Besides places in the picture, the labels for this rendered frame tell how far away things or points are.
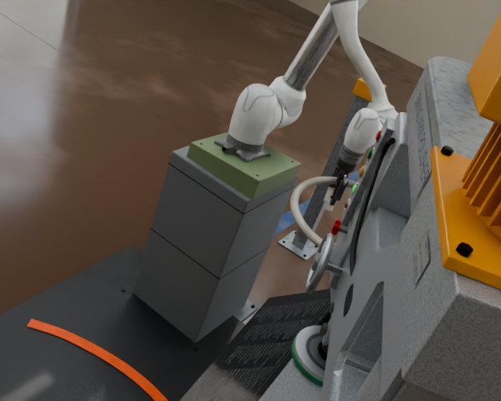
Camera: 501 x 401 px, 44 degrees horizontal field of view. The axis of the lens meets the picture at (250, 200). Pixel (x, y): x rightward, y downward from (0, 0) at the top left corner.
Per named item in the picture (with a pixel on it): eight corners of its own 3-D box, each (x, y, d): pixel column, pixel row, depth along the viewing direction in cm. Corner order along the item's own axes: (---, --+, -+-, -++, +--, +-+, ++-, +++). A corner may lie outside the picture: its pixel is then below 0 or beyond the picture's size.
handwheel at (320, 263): (339, 319, 143) (364, 270, 136) (298, 303, 143) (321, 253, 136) (343, 281, 156) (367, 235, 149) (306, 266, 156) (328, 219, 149)
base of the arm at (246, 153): (206, 143, 250) (209, 131, 248) (238, 136, 268) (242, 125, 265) (240, 164, 242) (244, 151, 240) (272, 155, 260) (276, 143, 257)
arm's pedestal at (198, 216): (115, 292, 290) (154, 146, 249) (184, 254, 329) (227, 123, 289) (196, 357, 272) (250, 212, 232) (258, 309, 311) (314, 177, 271)
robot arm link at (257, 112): (219, 131, 251) (234, 80, 241) (243, 125, 265) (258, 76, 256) (251, 149, 244) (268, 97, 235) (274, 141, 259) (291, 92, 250)
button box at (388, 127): (350, 228, 157) (398, 132, 143) (340, 224, 157) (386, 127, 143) (352, 213, 164) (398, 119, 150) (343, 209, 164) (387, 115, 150)
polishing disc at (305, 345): (322, 318, 187) (324, 315, 186) (378, 366, 177) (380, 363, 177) (278, 345, 172) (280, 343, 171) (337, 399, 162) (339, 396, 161)
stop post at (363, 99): (320, 248, 375) (397, 87, 319) (305, 261, 359) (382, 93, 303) (293, 231, 381) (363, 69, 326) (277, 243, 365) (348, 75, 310)
